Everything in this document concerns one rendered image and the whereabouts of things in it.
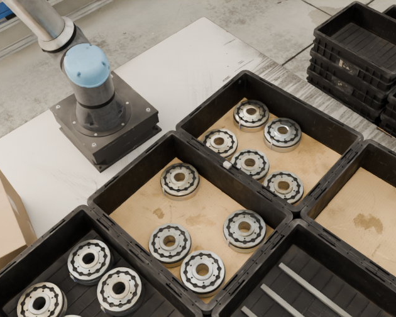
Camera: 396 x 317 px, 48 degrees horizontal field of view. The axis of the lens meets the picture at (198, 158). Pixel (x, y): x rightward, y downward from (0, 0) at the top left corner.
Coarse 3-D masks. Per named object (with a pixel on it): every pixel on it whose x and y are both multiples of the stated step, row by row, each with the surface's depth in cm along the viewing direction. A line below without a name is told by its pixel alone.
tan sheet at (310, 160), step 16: (224, 128) 130; (240, 144) 126; (256, 144) 126; (304, 144) 124; (320, 144) 124; (272, 160) 122; (288, 160) 122; (304, 160) 121; (320, 160) 121; (336, 160) 121; (304, 176) 118; (320, 176) 118; (304, 192) 115
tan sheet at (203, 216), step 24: (144, 192) 118; (216, 192) 117; (120, 216) 114; (144, 216) 114; (168, 216) 113; (192, 216) 113; (216, 216) 113; (144, 240) 110; (192, 240) 109; (216, 240) 109; (240, 264) 105
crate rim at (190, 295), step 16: (160, 144) 115; (192, 144) 114; (208, 160) 111; (240, 176) 107; (96, 192) 107; (256, 192) 104; (96, 208) 104; (112, 224) 102; (288, 224) 99; (128, 240) 99; (272, 240) 97; (144, 256) 97; (256, 256) 95; (160, 272) 94; (240, 272) 93; (208, 304) 90
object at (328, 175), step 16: (256, 80) 127; (288, 96) 122; (192, 112) 121; (320, 112) 118; (176, 128) 118; (352, 128) 114; (352, 144) 111; (224, 160) 110; (272, 192) 104; (288, 208) 101
